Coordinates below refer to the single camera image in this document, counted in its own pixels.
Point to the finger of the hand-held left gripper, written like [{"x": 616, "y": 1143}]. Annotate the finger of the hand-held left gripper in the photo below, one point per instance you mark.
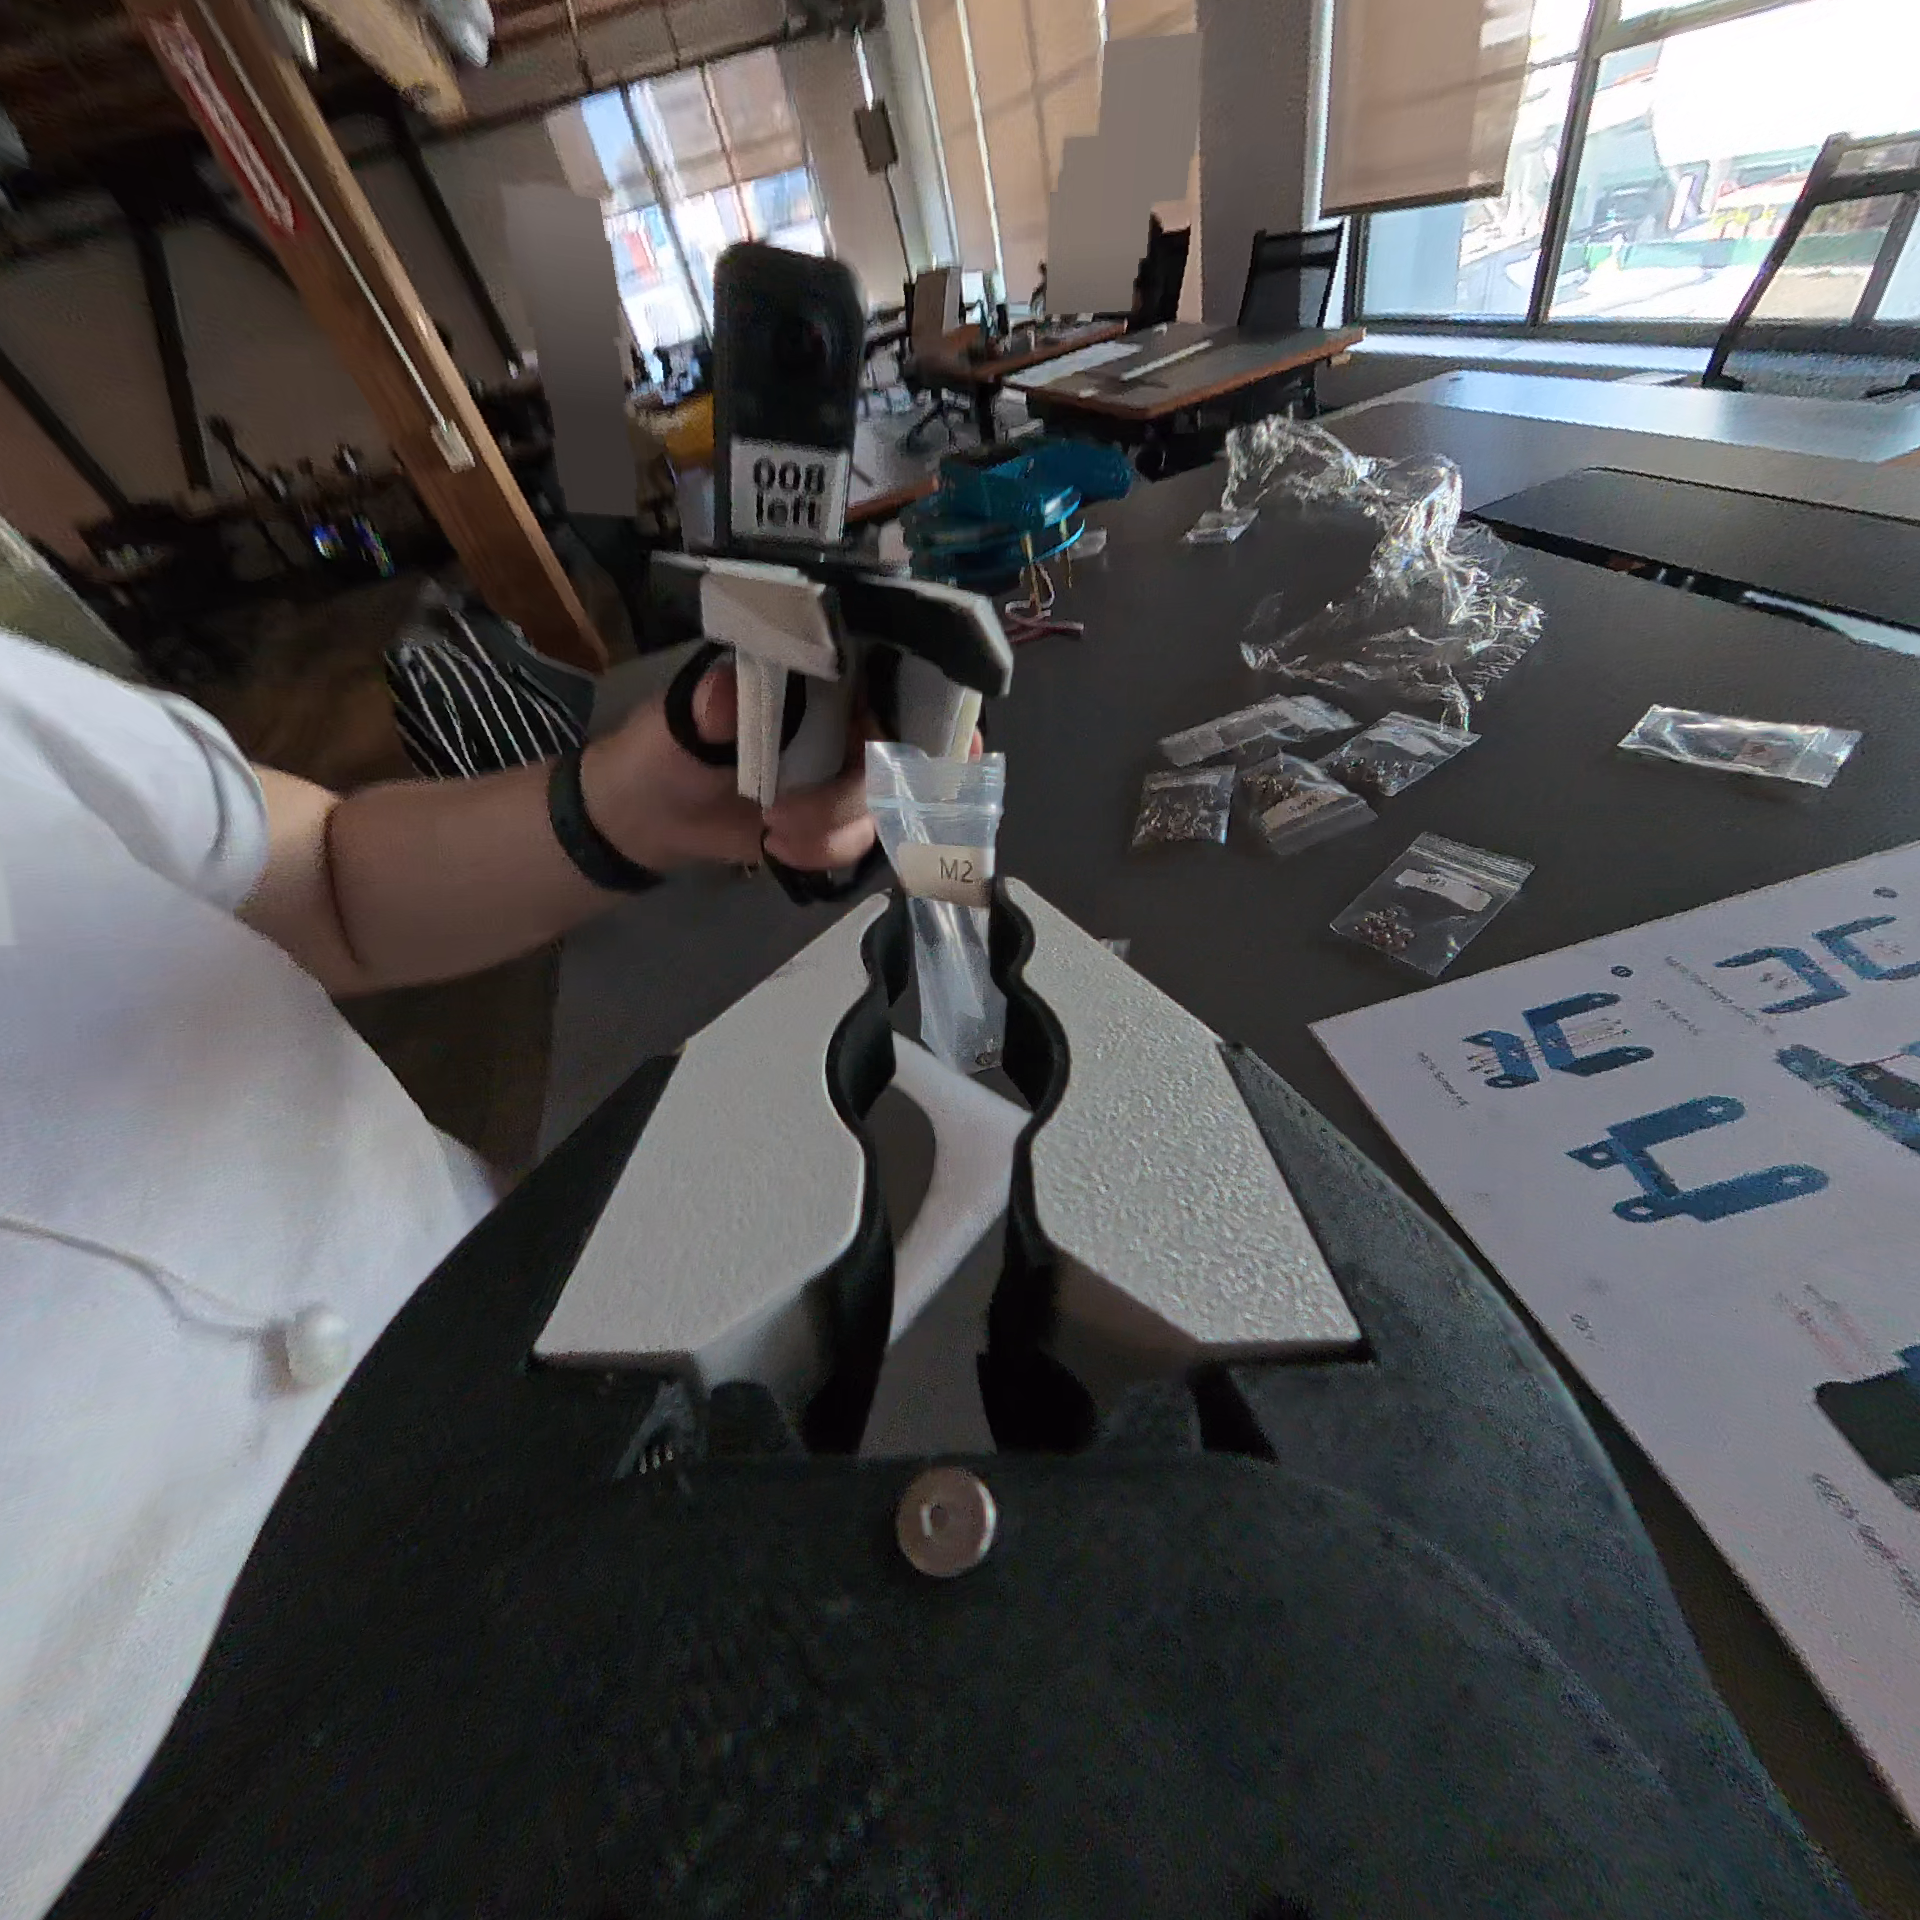
[
  {"x": 945, "y": 646},
  {"x": 772, "y": 616}
]

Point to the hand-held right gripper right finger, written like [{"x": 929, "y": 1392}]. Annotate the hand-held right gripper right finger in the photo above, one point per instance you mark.
[{"x": 1184, "y": 1202}]

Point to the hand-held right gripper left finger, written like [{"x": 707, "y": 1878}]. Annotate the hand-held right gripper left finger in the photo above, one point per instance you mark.
[{"x": 705, "y": 1202}]

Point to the blue metal toy robot arm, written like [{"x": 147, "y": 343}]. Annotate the blue metal toy robot arm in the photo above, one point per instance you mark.
[{"x": 1020, "y": 511}]

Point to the clear bag of tiny nuts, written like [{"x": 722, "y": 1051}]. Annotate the clear bag of tiny nuts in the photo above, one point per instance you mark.
[{"x": 945, "y": 962}]

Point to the person's left forearm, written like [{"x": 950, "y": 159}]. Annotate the person's left forearm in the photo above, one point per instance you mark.
[{"x": 422, "y": 885}]

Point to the dark grey desk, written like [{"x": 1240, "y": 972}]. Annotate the dark grey desk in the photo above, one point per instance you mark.
[{"x": 1231, "y": 962}]

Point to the person's left hand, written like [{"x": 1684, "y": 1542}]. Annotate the person's left hand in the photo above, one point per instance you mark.
[{"x": 674, "y": 811}]

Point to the yellow box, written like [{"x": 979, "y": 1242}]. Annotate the yellow box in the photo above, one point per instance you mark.
[{"x": 686, "y": 426}]

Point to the multi-pane window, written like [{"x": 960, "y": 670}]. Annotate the multi-pane window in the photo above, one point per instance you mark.
[{"x": 705, "y": 195}]

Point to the cluttered office table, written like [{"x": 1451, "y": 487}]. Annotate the cluttered office table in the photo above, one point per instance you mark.
[{"x": 1020, "y": 347}]

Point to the white foam sheet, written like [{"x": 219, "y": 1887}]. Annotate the white foam sheet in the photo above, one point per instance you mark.
[{"x": 945, "y": 1171}]

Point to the black wrist band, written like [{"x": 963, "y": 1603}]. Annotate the black wrist band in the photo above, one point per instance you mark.
[{"x": 592, "y": 827}]

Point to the clear plastic parts bag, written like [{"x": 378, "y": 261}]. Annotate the clear plastic parts bag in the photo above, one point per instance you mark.
[
  {"x": 1184, "y": 811},
  {"x": 1739, "y": 748},
  {"x": 1244, "y": 733}
]

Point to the small clear plastic bag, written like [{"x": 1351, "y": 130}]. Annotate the small clear plastic bag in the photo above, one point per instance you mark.
[{"x": 1219, "y": 525}]

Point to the black white striped cloth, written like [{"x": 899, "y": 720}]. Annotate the black white striped cloth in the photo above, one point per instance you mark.
[{"x": 480, "y": 698}]

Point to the grey table with orange edge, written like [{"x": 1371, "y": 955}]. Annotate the grey table with orange edge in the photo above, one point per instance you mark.
[{"x": 1184, "y": 368}]

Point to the clear bag of round nuts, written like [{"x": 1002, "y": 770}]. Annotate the clear bag of round nuts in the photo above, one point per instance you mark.
[{"x": 1425, "y": 908}]

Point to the black mesh chair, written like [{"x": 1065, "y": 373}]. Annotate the black mesh chair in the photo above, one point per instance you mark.
[
  {"x": 1162, "y": 270},
  {"x": 1799, "y": 255},
  {"x": 1289, "y": 277}
]

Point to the wooden beam with red sign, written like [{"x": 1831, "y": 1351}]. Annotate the wooden beam with red sign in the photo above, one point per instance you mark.
[{"x": 390, "y": 347}]

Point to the crumpled clear plastic bag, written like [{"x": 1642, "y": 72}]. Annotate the crumpled clear plastic bag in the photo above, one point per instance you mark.
[{"x": 1395, "y": 599}]

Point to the robot assembly instruction sheet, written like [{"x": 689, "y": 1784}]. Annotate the robot assembly instruction sheet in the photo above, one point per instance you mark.
[{"x": 1724, "y": 1350}]

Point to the red white sign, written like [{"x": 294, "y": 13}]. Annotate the red white sign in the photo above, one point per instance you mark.
[{"x": 225, "y": 130}]

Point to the dark office table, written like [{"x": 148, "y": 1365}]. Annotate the dark office table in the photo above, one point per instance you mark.
[{"x": 1651, "y": 413}]

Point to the dark wall board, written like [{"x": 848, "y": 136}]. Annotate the dark wall board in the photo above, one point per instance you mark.
[{"x": 875, "y": 139}]

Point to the large window wall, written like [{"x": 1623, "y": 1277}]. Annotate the large window wall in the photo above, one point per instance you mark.
[{"x": 1651, "y": 150}]

